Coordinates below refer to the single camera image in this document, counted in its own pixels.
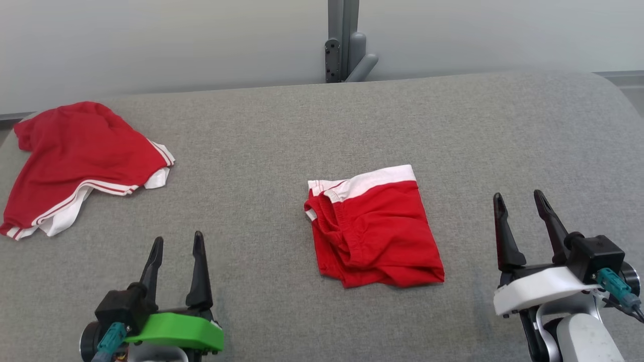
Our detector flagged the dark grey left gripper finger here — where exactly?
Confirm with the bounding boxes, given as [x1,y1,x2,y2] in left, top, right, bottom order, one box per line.
[138,236,165,309]
[185,231,215,311]

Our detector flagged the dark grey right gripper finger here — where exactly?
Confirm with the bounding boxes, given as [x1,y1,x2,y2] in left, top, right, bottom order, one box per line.
[533,189,572,265]
[493,192,527,274]

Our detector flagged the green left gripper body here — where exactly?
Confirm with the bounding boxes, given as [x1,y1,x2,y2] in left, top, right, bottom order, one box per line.
[123,306,225,358]

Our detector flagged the red T-shirt white sleeves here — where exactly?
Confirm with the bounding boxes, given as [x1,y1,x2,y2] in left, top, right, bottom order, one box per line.
[0,101,176,241]

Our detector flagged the right teal connector cable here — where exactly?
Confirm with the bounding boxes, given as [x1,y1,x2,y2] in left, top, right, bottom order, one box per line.
[596,268,644,322]

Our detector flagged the teal connector cable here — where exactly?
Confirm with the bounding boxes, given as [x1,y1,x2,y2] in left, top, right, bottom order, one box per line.
[91,323,127,362]
[596,268,644,322]

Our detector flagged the left teal connector cable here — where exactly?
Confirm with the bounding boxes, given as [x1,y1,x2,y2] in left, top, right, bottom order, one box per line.
[91,323,127,362]

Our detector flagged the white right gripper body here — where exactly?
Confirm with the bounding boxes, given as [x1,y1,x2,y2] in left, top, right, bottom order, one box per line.
[493,262,603,317]

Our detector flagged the red shorts white waistband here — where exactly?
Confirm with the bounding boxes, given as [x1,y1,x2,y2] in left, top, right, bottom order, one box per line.
[303,164,446,289]

